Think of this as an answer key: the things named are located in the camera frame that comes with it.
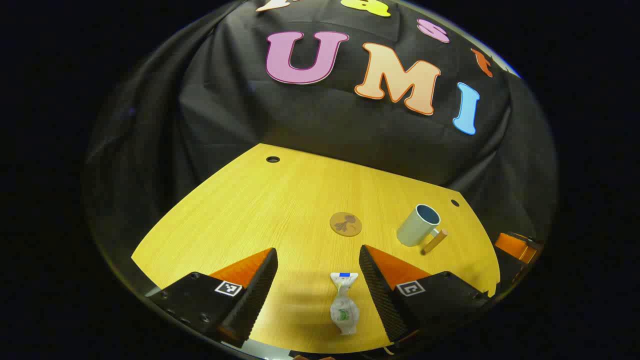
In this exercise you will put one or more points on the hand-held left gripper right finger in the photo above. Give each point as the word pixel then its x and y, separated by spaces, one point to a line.
pixel 382 295

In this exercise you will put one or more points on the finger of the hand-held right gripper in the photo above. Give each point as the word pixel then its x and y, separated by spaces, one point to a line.
pixel 515 246

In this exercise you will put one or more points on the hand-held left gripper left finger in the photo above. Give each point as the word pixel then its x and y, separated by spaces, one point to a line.
pixel 252 295

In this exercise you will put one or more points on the white toothpaste tube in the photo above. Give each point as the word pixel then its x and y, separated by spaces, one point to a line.
pixel 344 305

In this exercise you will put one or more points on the white cup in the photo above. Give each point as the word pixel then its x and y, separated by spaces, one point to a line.
pixel 412 230

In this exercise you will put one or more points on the round brown coaster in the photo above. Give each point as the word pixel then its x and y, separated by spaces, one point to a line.
pixel 345 224

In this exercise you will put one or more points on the wooden desktop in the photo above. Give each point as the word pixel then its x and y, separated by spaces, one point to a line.
pixel 280 210

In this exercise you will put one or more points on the black backdrop cloth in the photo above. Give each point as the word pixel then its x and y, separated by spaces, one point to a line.
pixel 310 115

